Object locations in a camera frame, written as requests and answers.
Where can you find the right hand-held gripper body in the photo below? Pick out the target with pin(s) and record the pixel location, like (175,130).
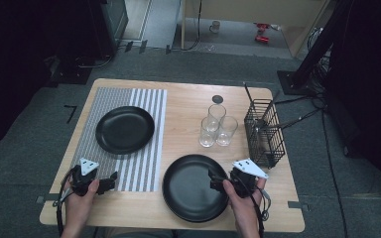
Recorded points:
(244,185)

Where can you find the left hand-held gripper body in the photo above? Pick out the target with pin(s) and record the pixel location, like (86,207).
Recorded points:
(81,181)

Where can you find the person's right hand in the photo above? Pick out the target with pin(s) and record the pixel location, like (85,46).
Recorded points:
(246,211)

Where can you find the person's left hand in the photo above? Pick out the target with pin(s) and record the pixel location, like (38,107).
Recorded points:
(77,208)

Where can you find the striped grey white placemat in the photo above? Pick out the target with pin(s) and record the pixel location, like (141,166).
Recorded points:
(145,165)

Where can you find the clear drinking glass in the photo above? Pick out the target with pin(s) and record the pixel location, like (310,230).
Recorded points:
(216,110)
(206,140)
(228,132)

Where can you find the grey floor tape piece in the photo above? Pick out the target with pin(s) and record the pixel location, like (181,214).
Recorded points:
(297,205)
(41,199)

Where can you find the long metal cutlery piece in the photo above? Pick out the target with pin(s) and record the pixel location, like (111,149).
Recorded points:
(294,120)

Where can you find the dark slim cutlery piece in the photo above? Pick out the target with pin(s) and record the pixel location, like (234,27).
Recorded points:
(248,92)

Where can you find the black floor stand base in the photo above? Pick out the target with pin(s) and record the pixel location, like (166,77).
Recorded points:
(69,74)

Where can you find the dark curtain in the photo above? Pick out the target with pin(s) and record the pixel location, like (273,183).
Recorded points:
(370,82)
(20,66)

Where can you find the red tool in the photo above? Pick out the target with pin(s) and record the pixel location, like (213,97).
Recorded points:
(262,27)
(262,39)

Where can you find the grey mug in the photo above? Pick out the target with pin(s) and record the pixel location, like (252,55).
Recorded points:
(215,26)

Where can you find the black cabinet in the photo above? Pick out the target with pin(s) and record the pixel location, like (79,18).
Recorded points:
(112,20)

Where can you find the white plastic bag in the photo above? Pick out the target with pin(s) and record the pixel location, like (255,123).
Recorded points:
(275,27)

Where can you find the black stand pole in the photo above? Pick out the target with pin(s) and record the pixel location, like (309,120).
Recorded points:
(320,43)

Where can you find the black stand base plate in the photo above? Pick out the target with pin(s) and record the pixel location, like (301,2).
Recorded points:
(286,82)

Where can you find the small black floor bracket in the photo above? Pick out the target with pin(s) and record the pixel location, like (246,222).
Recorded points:
(143,46)
(168,49)
(129,46)

